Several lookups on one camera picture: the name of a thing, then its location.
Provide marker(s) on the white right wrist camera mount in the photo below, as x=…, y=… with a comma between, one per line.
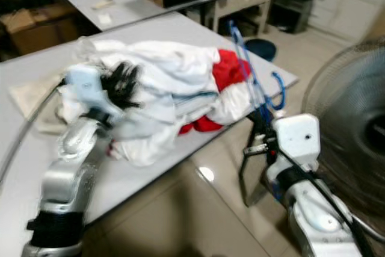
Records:
x=298, y=139

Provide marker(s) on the brown cardboard box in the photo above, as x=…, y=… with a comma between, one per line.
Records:
x=42, y=31

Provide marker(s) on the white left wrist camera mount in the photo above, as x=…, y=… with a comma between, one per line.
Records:
x=87, y=85

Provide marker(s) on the off-white crumpled garment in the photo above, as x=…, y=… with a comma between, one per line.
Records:
x=174, y=67

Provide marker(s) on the cream cloth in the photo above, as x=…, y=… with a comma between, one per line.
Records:
x=36, y=103

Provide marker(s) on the pale blue jeans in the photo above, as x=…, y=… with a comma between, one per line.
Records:
x=186, y=105

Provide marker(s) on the small white crumpled garment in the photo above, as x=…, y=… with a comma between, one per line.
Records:
x=234, y=108

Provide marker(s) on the narrow grey table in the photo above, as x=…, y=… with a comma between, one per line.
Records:
x=132, y=7

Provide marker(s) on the dark blue bucket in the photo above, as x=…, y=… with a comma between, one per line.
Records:
x=261, y=49

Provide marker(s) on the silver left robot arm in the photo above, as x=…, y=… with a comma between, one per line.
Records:
x=63, y=179

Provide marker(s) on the blue clothes hanger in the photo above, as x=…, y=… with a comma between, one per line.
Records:
x=283, y=91

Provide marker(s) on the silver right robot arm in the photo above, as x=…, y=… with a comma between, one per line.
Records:
x=313, y=221

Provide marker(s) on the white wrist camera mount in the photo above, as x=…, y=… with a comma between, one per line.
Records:
x=87, y=85
x=298, y=139

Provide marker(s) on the black printer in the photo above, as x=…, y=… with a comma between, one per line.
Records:
x=290, y=7

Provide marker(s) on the black standing fan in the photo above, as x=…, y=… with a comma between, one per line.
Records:
x=355, y=118

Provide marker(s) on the small white box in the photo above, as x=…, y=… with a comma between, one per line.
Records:
x=106, y=19

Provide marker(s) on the white remote control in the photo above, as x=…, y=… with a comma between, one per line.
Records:
x=104, y=4

